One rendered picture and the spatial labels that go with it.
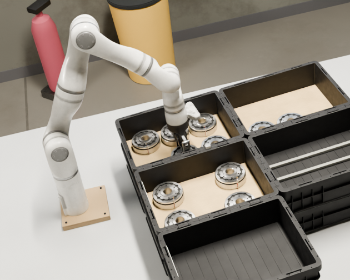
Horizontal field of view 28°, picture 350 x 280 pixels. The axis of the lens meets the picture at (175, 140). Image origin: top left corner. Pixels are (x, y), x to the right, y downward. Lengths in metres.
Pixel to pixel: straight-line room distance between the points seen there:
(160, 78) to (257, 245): 0.60
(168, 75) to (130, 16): 1.83
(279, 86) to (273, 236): 0.72
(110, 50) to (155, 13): 1.90
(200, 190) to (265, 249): 0.34
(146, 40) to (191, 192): 1.90
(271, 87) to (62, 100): 0.84
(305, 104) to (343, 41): 1.89
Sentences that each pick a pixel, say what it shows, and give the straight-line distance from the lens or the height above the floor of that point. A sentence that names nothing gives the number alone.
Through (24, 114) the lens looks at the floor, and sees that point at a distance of 4.34.
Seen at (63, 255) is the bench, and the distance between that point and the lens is 2.44.
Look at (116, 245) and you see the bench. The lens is 2.41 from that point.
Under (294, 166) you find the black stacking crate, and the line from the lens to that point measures 2.39.
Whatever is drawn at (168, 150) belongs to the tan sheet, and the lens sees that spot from 2.51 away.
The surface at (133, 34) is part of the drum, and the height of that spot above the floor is 0.38.
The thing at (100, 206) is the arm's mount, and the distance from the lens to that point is 2.53.
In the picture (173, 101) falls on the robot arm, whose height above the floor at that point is 1.10.
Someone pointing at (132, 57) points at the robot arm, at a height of 1.29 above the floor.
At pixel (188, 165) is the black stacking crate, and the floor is 0.89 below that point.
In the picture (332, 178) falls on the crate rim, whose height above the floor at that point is 0.92.
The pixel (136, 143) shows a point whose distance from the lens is 2.53.
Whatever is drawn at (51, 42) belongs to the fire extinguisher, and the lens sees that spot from 4.15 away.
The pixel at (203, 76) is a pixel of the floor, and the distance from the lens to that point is 4.30.
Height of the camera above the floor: 2.46
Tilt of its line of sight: 40 degrees down
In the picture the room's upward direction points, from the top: 11 degrees counter-clockwise
